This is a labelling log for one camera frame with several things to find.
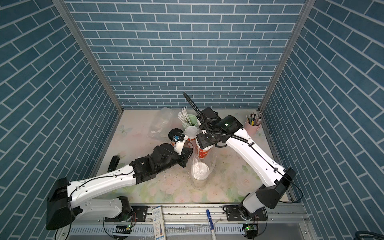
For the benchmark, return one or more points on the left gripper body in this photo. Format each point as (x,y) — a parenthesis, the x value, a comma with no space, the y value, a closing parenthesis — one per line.
(181,159)

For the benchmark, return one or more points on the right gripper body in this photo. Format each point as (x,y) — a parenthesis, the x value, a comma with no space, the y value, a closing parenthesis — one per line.
(205,140)

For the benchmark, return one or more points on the red cup white lid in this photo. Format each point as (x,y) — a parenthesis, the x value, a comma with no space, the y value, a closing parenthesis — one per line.
(191,132)
(203,152)

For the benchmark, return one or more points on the clear plastic carrier bag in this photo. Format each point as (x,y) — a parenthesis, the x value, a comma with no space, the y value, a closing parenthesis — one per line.
(210,160)

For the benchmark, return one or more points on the beige cup white lid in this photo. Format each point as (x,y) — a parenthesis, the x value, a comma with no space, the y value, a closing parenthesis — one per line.
(200,173)

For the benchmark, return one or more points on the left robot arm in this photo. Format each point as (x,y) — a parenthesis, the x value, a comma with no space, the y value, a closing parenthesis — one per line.
(79,200)

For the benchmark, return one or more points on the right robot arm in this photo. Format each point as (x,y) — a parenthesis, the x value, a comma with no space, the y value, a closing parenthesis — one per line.
(229,132)

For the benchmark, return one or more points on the spare clear plastic bags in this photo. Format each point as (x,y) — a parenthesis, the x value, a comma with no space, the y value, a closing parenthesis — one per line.
(161,124)

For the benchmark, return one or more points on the green straw holder cup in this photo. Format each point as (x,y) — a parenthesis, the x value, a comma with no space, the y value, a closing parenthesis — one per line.
(193,121)

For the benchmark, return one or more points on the red cup black lid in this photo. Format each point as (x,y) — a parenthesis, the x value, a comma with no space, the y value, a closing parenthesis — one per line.
(175,133)

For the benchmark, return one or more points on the pink pencil bucket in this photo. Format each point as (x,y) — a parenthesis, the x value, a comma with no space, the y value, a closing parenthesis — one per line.
(251,130)

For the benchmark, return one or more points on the pencils in bucket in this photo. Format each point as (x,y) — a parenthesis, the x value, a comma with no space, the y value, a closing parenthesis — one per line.
(254,119)

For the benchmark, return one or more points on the blue white marker pen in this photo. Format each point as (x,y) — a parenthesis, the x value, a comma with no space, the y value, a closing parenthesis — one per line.
(211,225)

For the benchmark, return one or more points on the white blue label card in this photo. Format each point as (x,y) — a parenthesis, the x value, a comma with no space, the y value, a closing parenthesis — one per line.
(158,223)

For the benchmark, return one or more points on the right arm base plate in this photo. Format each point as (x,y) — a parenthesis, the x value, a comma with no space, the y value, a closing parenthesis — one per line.
(236,213)

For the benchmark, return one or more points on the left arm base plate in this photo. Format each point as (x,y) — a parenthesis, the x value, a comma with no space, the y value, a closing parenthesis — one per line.
(137,215)

